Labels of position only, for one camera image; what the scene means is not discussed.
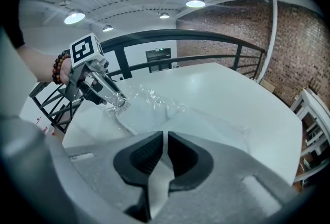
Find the person's black shirt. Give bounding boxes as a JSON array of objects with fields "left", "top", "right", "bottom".
[{"left": 10, "top": 24, "right": 26, "bottom": 50}]

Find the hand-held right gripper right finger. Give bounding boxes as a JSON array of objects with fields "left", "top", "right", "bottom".
[{"left": 152, "top": 131, "right": 297, "bottom": 224}]

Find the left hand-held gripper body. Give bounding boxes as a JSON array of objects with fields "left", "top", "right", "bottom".
[{"left": 64, "top": 33, "right": 109, "bottom": 105}]

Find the brown beaded bracelet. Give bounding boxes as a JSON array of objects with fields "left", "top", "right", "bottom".
[{"left": 53, "top": 49, "right": 72, "bottom": 85}]

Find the white side table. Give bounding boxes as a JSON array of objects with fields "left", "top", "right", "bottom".
[{"left": 290, "top": 87, "right": 330, "bottom": 183}]

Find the black door with green sign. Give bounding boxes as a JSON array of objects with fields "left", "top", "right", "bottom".
[{"left": 145, "top": 47, "right": 172, "bottom": 73}]

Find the person's left forearm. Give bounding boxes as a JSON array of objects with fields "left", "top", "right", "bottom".
[{"left": 16, "top": 46, "right": 72, "bottom": 84}]

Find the black metal railing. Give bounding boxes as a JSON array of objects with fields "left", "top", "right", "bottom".
[{"left": 28, "top": 29, "right": 266, "bottom": 134}]

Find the small cardboard box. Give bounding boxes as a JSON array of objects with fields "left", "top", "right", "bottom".
[{"left": 259, "top": 80, "right": 276, "bottom": 94}]

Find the clear plastic bag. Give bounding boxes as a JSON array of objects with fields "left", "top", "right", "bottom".
[{"left": 104, "top": 83, "right": 251, "bottom": 154}]

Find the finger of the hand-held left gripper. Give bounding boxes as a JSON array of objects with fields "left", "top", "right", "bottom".
[{"left": 98, "top": 73, "right": 131, "bottom": 115}]

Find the white vertical pipe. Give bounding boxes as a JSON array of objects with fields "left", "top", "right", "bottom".
[{"left": 256, "top": 0, "right": 278, "bottom": 82}]

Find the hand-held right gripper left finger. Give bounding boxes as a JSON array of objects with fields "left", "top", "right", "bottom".
[{"left": 64, "top": 131, "right": 164, "bottom": 224}]

